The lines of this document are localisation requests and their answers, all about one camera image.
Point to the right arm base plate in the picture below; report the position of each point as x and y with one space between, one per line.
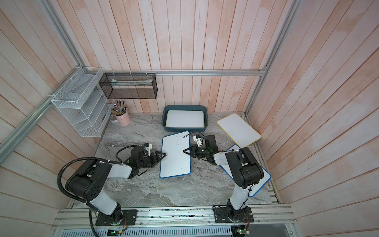
229 215

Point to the white wire mesh shelf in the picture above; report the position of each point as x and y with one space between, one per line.
82 102

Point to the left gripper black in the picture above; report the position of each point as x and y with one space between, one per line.
157 153

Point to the teal plastic storage box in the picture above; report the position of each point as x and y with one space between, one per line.
184 107

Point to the pink pencil cup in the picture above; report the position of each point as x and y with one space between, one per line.
120 111

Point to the blue whiteboard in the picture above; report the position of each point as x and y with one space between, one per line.
176 162
243 168

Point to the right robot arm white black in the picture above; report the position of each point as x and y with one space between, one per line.
240 196

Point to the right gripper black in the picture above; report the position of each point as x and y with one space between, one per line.
188 149

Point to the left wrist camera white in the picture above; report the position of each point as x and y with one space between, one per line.
148 146

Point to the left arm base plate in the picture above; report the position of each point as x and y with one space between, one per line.
120 217

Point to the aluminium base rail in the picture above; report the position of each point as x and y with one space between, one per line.
178 216

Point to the yellow whiteboard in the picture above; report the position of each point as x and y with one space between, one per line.
185 119
239 130

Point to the black mesh wall basket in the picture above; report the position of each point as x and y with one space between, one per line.
129 85

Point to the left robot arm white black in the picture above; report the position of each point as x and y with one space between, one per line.
86 184

